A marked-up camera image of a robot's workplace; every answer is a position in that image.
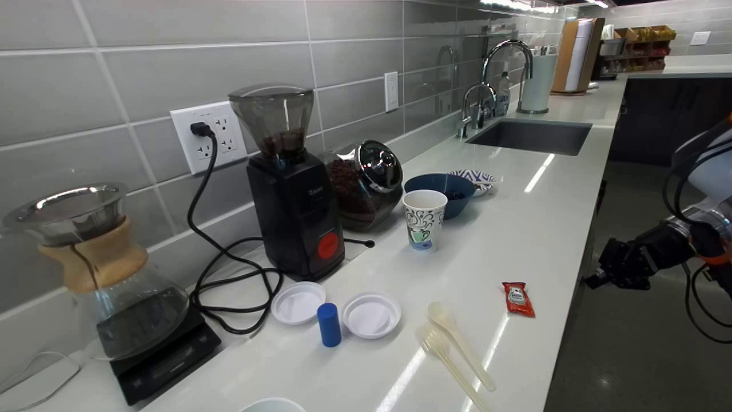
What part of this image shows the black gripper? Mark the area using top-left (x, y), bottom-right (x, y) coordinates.
top-left (580, 220), bottom-right (699, 290)

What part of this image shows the red ketchup packet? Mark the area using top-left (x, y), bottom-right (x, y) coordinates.
top-left (500, 279), bottom-right (537, 320)

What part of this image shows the dark kitchen sink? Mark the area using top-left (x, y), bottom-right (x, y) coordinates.
top-left (464, 117), bottom-right (595, 157)

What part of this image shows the small patterned dish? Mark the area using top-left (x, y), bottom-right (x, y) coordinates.
top-left (453, 165), bottom-right (498, 197)

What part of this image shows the dark cabinet below far counter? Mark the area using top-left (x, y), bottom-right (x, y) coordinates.
top-left (608, 73), bottom-right (732, 169)

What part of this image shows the blue bowl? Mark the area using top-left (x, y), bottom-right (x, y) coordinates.
top-left (402, 172), bottom-right (480, 222)

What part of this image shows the patterned paper cup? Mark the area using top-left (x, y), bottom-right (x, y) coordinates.
top-left (401, 187), bottom-right (450, 255)

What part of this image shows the pale blue canister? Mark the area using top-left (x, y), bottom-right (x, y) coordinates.
top-left (517, 45), bottom-right (560, 117)

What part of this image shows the small chrome faucet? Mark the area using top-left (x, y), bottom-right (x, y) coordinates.
top-left (456, 81), bottom-right (500, 142)

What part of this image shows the paper towel roll wooden holder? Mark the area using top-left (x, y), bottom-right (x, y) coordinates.
top-left (552, 13), bottom-right (608, 98)

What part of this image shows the rack with yellow items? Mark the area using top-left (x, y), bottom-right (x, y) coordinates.
top-left (611, 23), bottom-right (680, 76)

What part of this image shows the tall chrome faucet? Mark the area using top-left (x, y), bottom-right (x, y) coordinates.
top-left (477, 37), bottom-right (537, 119)

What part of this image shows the glass jar of coffee beans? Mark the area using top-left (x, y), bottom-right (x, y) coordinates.
top-left (322, 138), bottom-right (408, 234)

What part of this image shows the small blue cylinder bottle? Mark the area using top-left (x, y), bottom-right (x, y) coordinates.
top-left (314, 299), bottom-right (345, 350)

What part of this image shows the black coffee grinder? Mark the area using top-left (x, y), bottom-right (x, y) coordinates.
top-left (226, 83), bottom-right (347, 284)

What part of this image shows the white cup rim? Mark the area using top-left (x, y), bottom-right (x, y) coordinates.
top-left (237, 393), bottom-right (308, 412)

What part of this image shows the black coffee scale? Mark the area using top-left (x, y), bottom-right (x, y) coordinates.
top-left (108, 304), bottom-right (226, 410)

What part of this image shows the glass pour-over carafe wooden collar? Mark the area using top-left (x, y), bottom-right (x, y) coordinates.
top-left (34, 214), bottom-right (194, 361)

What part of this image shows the metal cone coffee filter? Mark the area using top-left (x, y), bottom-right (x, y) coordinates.
top-left (3, 181), bottom-right (128, 249)

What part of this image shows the white wall switch plate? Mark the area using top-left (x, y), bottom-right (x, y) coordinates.
top-left (379, 68), bottom-right (402, 117)

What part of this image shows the white wall power outlet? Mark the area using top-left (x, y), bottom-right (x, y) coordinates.
top-left (166, 98), bottom-right (252, 176)

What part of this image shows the black power cord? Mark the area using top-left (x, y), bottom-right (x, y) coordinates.
top-left (184, 119), bottom-right (285, 336)

